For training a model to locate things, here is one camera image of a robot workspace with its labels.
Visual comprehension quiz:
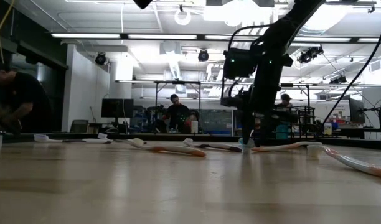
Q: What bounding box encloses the person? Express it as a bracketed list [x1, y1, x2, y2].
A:
[0, 60, 54, 135]
[275, 93, 294, 110]
[161, 93, 200, 134]

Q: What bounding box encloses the black ceiling spot lamp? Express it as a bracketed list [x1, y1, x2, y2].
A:
[95, 52, 108, 67]
[197, 49, 210, 63]

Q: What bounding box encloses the round white ceiling lamp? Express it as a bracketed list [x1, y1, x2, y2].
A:
[174, 7, 192, 27]

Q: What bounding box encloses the black metal frame station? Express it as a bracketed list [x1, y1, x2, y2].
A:
[154, 80, 202, 134]

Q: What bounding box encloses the purple white toothbrush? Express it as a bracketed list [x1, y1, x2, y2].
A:
[96, 133, 148, 145]
[182, 138, 243, 154]
[34, 133, 114, 144]

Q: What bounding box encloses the black hanging cable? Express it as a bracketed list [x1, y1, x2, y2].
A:
[321, 0, 381, 126]

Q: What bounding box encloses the dark office chair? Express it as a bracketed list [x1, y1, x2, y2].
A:
[69, 119, 90, 134]

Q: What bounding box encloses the black wire basket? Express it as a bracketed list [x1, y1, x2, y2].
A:
[283, 105, 318, 147]

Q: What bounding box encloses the black computer monitor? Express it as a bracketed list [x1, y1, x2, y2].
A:
[348, 97, 366, 124]
[100, 98, 134, 125]

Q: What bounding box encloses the black aluminium table frame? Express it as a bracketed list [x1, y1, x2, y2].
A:
[0, 132, 381, 151]

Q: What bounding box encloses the black ceiling camera rig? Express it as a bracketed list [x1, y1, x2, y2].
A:
[296, 44, 324, 65]

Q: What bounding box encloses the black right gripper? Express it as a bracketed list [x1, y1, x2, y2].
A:
[220, 86, 300, 146]

